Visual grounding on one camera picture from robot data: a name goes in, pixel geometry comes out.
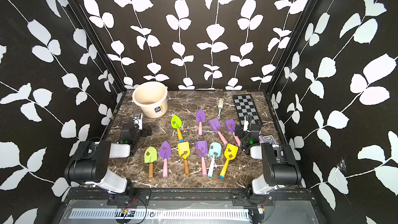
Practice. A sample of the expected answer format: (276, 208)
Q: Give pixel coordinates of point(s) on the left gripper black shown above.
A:
(144, 131)

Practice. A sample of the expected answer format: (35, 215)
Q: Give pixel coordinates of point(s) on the lime square trowel wooden handle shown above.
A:
(151, 155)

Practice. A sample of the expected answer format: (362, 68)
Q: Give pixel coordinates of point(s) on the lime pointed trowel yellow handle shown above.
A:
(176, 123)

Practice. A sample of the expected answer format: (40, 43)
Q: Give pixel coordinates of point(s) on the green white scrub brush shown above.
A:
(220, 107)

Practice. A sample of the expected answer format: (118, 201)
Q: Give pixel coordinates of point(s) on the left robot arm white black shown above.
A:
(89, 164)

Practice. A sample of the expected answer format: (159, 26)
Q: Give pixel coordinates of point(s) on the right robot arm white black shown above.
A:
(279, 167)

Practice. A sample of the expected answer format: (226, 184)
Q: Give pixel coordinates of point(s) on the purple pointed trowel front row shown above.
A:
(165, 152)

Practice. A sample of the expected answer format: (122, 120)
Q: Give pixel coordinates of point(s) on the cream plastic bucket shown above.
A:
(151, 97)

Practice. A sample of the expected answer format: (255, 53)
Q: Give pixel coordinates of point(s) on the purple square trowel front row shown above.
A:
(202, 150)

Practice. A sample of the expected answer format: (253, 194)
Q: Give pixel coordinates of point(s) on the light blue trowel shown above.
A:
(214, 152)

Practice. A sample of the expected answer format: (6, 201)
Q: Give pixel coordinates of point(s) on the black white checkerboard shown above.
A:
(245, 105)

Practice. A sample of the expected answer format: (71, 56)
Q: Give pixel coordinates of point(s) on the playing card deck box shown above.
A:
(267, 139)

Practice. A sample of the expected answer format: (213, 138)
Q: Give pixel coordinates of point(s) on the yellow square trowel wooden handle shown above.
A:
(184, 152)

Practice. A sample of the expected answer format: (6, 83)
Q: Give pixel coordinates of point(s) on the purple pointed trowel pink handle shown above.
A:
(200, 118)

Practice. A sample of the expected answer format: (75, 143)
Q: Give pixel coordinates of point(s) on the black front rail base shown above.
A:
(239, 197)

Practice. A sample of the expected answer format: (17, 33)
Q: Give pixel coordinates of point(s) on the purple square trowel pink handle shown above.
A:
(216, 126)

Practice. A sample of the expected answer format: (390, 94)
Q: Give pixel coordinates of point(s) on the white perforated cable tray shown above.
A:
(140, 214)

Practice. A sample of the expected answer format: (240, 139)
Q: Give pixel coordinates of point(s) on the purple trowel pink handle right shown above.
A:
(231, 126)

